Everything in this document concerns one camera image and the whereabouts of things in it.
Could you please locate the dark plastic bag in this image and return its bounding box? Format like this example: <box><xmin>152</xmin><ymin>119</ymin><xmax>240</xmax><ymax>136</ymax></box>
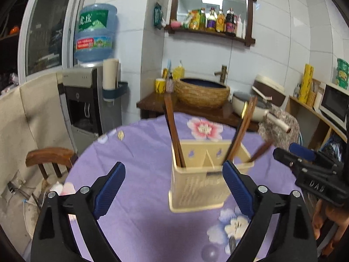
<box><xmin>322</xmin><ymin>135</ymin><xmax>345</xmax><ymax>156</ymax></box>

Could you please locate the white framed window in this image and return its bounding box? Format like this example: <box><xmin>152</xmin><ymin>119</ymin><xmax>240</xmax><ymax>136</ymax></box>
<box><xmin>18</xmin><ymin>0</ymin><xmax>85</xmax><ymax>84</ymax></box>

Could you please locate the beige cloth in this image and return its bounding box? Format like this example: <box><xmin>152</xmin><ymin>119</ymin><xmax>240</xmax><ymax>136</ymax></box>
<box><xmin>0</xmin><ymin>72</ymin><xmax>75</xmax><ymax>252</ymax></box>

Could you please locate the white microwave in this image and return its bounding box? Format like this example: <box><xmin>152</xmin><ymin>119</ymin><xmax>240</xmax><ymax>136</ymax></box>
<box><xmin>319</xmin><ymin>82</ymin><xmax>349</xmax><ymax>134</ymax></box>

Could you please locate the dark wooden chopstick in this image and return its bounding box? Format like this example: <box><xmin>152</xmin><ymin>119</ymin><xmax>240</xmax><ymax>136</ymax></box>
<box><xmin>225</xmin><ymin>96</ymin><xmax>258</xmax><ymax>163</ymax></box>

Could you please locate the yellow seasoning pouch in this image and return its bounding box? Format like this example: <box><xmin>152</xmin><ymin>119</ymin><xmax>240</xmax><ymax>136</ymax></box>
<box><xmin>185</xmin><ymin>9</ymin><xmax>201</xmax><ymax>30</ymax></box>

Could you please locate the blue water jug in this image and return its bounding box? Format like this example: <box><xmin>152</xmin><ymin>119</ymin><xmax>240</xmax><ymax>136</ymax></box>
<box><xmin>74</xmin><ymin>3</ymin><xmax>118</xmax><ymax>63</ymax></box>

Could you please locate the brown and cream rice cooker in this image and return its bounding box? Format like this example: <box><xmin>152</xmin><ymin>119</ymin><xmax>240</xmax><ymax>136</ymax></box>
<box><xmin>252</xmin><ymin>74</ymin><xmax>287</xmax><ymax>107</ymax></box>

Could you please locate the yellow soap pump bottle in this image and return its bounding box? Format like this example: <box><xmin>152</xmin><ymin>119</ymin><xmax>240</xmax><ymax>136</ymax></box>
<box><xmin>173</xmin><ymin>60</ymin><xmax>185</xmax><ymax>80</ymax></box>

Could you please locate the dark soy sauce bottle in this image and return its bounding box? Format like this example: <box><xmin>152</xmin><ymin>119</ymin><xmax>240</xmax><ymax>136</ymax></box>
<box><xmin>225</xmin><ymin>8</ymin><xmax>238</xmax><ymax>36</ymax></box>

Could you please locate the yellow roll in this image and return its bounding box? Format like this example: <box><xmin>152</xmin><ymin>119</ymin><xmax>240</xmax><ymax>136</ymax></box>
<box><xmin>298</xmin><ymin>64</ymin><xmax>315</xmax><ymax>104</ymax></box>

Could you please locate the brown bottle yellow label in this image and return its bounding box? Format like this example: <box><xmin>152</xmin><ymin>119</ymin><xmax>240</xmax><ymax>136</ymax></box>
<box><xmin>216</xmin><ymin>9</ymin><xmax>226</xmax><ymax>32</ymax></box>

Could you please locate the grey water dispenser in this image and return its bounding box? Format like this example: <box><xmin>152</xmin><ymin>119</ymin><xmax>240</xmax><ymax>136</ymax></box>
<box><xmin>62</xmin><ymin>67</ymin><xmax>123</xmax><ymax>149</ymax></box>

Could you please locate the blue plastic side holder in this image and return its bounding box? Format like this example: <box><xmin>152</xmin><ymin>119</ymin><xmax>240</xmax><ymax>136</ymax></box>
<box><xmin>102</xmin><ymin>81</ymin><xmax>128</xmax><ymax>100</ymax></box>

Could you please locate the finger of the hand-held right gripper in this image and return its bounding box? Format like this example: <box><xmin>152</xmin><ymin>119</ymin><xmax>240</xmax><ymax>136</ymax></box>
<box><xmin>289</xmin><ymin>143</ymin><xmax>341</xmax><ymax>167</ymax></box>
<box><xmin>273</xmin><ymin>147</ymin><xmax>304</xmax><ymax>173</ymax></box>

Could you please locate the purple floral tablecloth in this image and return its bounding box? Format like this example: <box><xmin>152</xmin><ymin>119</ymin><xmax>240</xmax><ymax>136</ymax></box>
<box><xmin>64</xmin><ymin>111</ymin><xmax>308</xmax><ymax>262</ymax></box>

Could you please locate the white bottle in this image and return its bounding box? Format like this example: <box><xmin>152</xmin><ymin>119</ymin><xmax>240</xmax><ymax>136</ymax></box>
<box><xmin>236</xmin><ymin>14</ymin><xmax>247</xmax><ymax>39</ymax></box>

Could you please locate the cream frying pan with lid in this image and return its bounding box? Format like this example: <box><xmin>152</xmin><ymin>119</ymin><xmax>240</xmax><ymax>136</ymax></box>
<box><xmin>232</xmin><ymin>86</ymin><xmax>291</xmax><ymax>133</ymax></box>

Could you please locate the white canister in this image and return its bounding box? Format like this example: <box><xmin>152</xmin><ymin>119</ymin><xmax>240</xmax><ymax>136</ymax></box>
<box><xmin>313</xmin><ymin>83</ymin><xmax>326</xmax><ymax>110</ymax></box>

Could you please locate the amber sauce bottle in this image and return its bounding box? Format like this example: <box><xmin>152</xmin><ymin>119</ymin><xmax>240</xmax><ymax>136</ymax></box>
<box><xmin>206</xmin><ymin>7</ymin><xmax>217</xmax><ymax>31</ymax></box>

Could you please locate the person's right hand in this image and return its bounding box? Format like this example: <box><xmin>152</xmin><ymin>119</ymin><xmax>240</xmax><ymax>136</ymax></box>
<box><xmin>311</xmin><ymin>199</ymin><xmax>349</xmax><ymax>257</ymax></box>

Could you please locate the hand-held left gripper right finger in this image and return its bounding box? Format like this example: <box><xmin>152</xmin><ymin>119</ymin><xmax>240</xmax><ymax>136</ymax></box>
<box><xmin>222</xmin><ymin>160</ymin><xmax>318</xmax><ymax>262</ymax></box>

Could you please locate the wooden chair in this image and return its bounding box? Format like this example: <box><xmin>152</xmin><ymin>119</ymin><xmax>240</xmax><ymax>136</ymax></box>
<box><xmin>25</xmin><ymin>147</ymin><xmax>78</xmax><ymax>179</ymax></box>

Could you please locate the ribbed tan sink basin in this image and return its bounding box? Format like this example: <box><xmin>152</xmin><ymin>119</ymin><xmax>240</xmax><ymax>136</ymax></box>
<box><xmin>174</xmin><ymin>78</ymin><xmax>231</xmax><ymax>109</ymax></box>

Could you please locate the cream plastic utensil holder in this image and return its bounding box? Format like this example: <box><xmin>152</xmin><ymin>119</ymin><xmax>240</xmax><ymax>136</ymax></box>
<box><xmin>168</xmin><ymin>139</ymin><xmax>255</xmax><ymax>213</ymax></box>

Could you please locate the yellow oil bottle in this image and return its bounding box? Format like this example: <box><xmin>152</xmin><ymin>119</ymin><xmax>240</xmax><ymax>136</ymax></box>
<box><xmin>198</xmin><ymin>8</ymin><xmax>208</xmax><ymax>30</ymax></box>

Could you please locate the brass faucet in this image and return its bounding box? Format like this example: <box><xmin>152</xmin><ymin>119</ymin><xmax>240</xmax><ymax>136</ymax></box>
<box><xmin>214</xmin><ymin>65</ymin><xmax>228</xmax><ymax>84</ymax></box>

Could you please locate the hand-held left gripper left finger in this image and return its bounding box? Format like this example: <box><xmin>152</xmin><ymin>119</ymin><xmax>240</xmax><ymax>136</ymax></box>
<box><xmin>31</xmin><ymin>162</ymin><xmax>126</xmax><ymax>262</ymax></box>

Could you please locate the green hanging packet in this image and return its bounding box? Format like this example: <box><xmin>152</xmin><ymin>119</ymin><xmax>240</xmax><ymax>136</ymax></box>
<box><xmin>153</xmin><ymin>2</ymin><xmax>164</xmax><ymax>29</ymax></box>

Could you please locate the dark wooden vanity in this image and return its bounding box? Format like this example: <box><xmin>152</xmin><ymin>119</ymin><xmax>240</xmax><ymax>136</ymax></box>
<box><xmin>136</xmin><ymin>91</ymin><xmax>259</xmax><ymax>131</ymax></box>

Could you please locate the floral patterned cloth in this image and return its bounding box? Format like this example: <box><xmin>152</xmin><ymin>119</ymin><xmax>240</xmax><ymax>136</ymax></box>
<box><xmin>258</xmin><ymin>106</ymin><xmax>300</xmax><ymax>150</ymax></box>

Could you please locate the white power adapter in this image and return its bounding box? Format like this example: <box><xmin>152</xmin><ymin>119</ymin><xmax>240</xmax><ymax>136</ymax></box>
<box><xmin>50</xmin><ymin>182</ymin><xmax>66</xmax><ymax>195</ymax></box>

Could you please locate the small patterned pump bottle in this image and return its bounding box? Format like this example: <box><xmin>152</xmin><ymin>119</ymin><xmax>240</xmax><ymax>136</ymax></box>
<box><xmin>166</xmin><ymin>72</ymin><xmax>175</xmax><ymax>93</ymax></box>

